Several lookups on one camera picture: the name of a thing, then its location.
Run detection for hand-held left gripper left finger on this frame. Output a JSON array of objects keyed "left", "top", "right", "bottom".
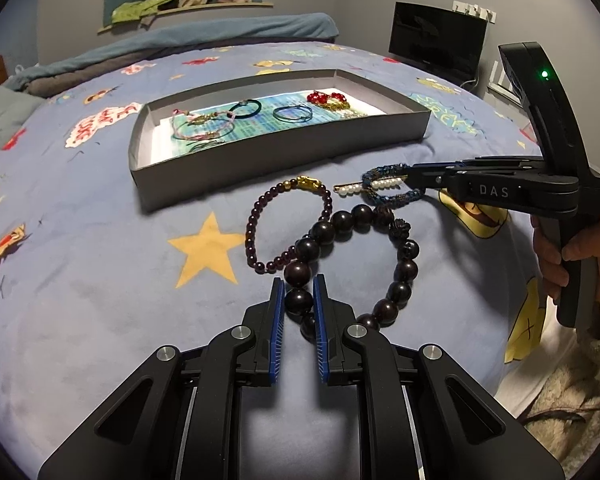
[{"left": 37, "top": 276, "right": 286, "bottom": 480}]

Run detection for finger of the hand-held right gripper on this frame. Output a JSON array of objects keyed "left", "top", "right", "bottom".
[
  {"left": 408, "top": 165, "right": 463, "bottom": 192},
  {"left": 411, "top": 158, "right": 486, "bottom": 169}
]

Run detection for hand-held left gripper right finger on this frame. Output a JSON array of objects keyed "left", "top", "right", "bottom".
[{"left": 314, "top": 274, "right": 565, "bottom": 480}]

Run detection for large dark wooden bead bracelet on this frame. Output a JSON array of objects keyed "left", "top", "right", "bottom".
[{"left": 282, "top": 203, "right": 421, "bottom": 346}]

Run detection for red bead gold ornament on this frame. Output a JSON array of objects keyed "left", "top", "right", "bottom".
[{"left": 307, "top": 89, "right": 351, "bottom": 113}]

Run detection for shallow grey cardboard box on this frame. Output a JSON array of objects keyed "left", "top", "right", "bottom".
[{"left": 128, "top": 67, "right": 432, "bottom": 213}]

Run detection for thin silver hoop rings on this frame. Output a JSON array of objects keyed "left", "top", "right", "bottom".
[{"left": 274, "top": 105, "right": 313, "bottom": 122}]

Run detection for black hair tie silver charm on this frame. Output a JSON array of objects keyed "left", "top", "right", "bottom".
[{"left": 228, "top": 100, "right": 262, "bottom": 120}]

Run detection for pink cord bracelet with tassel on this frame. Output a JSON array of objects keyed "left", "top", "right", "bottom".
[{"left": 170, "top": 109, "right": 237, "bottom": 141}]

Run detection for black monitor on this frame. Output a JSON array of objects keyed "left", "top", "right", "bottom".
[{"left": 388, "top": 1, "right": 487, "bottom": 81}]

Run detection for blue green printed paper sheet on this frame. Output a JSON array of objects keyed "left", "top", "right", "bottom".
[{"left": 152, "top": 89, "right": 386, "bottom": 166}]

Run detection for cartoon printed blue bed sheet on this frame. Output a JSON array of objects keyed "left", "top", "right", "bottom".
[{"left": 0, "top": 42, "right": 581, "bottom": 480}]

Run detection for beige fleece robe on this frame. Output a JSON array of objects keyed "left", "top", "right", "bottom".
[{"left": 517, "top": 360, "right": 600, "bottom": 463}]

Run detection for blue blanket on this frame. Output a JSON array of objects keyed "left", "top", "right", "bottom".
[{"left": 7, "top": 12, "right": 340, "bottom": 91}]

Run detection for grey blanket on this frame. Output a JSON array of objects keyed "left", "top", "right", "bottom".
[{"left": 27, "top": 72, "right": 73, "bottom": 96}]

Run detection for green cloth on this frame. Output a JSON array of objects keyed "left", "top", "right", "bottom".
[{"left": 111, "top": 0, "right": 177, "bottom": 25}]

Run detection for grey blue pillow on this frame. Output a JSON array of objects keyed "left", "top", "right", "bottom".
[{"left": 0, "top": 85, "right": 46, "bottom": 166}]

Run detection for purple bead bracelet gold charm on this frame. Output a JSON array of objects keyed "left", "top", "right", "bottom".
[{"left": 245, "top": 176, "right": 335, "bottom": 275}]

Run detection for white wall hooks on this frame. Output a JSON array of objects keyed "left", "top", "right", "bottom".
[{"left": 451, "top": 1, "right": 497, "bottom": 23}]

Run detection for wooden wall shelf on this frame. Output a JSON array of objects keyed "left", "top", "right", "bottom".
[{"left": 97, "top": 1, "right": 275, "bottom": 36}]

